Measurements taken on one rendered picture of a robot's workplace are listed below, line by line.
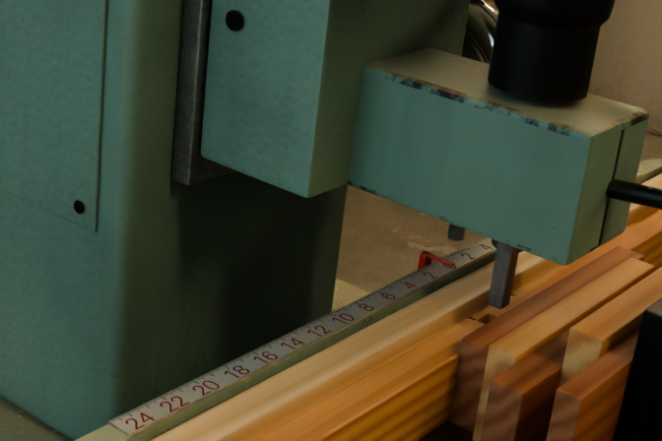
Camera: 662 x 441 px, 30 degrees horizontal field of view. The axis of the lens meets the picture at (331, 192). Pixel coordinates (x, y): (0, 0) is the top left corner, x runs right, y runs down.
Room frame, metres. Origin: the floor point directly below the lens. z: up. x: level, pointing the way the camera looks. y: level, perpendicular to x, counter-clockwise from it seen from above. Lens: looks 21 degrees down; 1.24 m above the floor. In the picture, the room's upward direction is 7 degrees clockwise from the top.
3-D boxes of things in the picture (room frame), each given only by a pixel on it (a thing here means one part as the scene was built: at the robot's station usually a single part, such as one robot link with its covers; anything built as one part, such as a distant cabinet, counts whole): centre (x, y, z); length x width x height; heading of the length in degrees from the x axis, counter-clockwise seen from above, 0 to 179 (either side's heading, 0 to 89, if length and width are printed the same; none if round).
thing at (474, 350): (0.63, -0.14, 0.93); 0.18 x 0.02 x 0.05; 145
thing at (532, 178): (0.63, -0.08, 1.02); 0.14 x 0.07 x 0.09; 55
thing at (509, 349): (0.61, -0.14, 0.93); 0.17 x 0.02 x 0.06; 145
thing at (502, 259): (0.61, -0.10, 0.97); 0.01 x 0.01 x 0.05; 55
